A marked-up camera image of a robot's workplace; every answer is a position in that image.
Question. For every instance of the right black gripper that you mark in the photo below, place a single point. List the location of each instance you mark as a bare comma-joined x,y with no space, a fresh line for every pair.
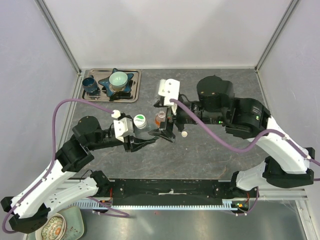
163,133

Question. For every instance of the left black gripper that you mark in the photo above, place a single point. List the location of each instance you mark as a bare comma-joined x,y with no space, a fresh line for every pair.
136,143

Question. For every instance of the clear green-label water bottle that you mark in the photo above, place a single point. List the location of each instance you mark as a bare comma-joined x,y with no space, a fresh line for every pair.
140,121

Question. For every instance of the cream bottle cap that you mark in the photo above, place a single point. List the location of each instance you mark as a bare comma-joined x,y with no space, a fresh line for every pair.
184,134

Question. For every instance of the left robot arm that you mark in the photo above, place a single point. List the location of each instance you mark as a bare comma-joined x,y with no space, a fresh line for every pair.
30,210

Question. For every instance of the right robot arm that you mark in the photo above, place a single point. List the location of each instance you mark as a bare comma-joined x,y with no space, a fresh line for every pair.
287,164

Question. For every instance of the orange drink bottle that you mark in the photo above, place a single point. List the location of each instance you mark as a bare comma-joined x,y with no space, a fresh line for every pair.
160,117

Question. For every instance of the steel tray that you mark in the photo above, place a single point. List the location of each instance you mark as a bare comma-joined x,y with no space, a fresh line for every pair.
120,97

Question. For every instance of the pale green bowl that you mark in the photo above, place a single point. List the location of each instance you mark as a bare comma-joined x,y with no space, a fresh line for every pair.
118,80

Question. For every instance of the blue star-shaped dish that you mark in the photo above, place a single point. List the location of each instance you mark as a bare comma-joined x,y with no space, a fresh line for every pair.
106,84

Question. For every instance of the dark blue cup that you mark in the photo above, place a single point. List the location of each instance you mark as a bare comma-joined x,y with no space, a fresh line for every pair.
90,85

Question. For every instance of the green square plate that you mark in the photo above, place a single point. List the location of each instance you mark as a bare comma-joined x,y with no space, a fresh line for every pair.
75,227

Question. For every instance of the patterned ceramic bowl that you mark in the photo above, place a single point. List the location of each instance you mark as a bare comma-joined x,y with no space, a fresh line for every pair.
53,229

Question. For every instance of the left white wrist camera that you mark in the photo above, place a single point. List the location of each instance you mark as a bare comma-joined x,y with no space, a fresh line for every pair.
123,125

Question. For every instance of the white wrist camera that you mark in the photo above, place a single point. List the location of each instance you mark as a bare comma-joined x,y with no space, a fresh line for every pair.
169,89
123,125

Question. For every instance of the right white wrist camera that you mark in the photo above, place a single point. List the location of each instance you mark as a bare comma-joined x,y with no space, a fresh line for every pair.
169,89

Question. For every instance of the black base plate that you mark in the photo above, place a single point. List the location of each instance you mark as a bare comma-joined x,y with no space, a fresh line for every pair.
172,191

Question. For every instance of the slotted cable duct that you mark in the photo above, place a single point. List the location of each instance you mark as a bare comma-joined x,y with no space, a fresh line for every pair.
225,205

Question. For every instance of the right aluminium frame post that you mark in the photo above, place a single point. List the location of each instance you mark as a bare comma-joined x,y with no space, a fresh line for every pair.
276,34

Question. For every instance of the aluminium frame post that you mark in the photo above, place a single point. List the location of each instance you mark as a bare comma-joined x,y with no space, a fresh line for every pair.
276,34
58,34

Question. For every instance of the left aluminium frame post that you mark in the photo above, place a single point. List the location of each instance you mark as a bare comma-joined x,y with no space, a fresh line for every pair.
58,34

